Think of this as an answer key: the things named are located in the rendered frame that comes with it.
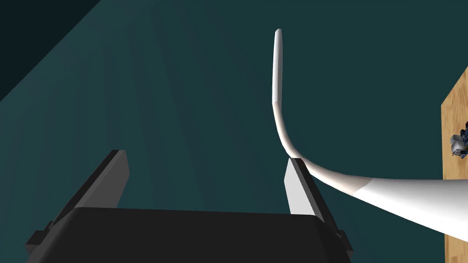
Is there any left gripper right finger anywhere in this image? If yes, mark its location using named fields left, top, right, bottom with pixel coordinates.
left=284, top=157, right=341, bottom=233

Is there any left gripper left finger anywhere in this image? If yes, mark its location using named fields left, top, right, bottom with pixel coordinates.
left=48, top=149, right=130, bottom=228

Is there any light wooden furniture piece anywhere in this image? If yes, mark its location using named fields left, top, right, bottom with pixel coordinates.
left=441, top=66, right=468, bottom=263

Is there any white curved bar handle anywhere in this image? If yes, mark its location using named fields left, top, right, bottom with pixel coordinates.
left=271, top=28, right=468, bottom=243

